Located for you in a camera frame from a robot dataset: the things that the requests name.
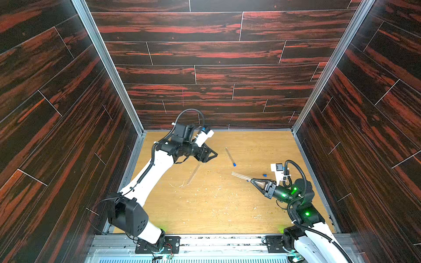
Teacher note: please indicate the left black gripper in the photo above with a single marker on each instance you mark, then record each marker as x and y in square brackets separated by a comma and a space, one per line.
[204, 158]

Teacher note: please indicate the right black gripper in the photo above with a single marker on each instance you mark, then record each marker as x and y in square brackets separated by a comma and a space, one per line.
[268, 187]

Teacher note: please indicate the clear glass test tube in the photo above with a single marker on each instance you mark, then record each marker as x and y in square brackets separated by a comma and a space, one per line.
[229, 154]

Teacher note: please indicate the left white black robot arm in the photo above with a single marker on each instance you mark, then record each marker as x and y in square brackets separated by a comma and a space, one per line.
[125, 209]

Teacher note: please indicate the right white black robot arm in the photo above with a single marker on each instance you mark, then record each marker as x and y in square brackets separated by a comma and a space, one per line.
[309, 239]

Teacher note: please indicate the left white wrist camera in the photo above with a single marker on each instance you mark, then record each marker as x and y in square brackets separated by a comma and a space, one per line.
[203, 135]

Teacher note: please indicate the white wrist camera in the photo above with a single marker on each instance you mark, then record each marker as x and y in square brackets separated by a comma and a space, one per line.
[279, 170]
[203, 135]

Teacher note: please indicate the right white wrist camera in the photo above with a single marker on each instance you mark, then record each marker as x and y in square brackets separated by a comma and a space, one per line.
[279, 170]

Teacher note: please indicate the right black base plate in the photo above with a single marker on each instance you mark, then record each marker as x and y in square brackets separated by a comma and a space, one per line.
[274, 244]

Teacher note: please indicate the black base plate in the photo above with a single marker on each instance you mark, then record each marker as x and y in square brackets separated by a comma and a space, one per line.
[165, 245]
[274, 244]

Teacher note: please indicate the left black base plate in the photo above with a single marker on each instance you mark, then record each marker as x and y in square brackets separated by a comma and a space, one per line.
[165, 245]

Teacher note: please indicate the aluminium front rail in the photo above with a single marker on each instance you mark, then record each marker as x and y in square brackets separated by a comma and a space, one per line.
[215, 248]

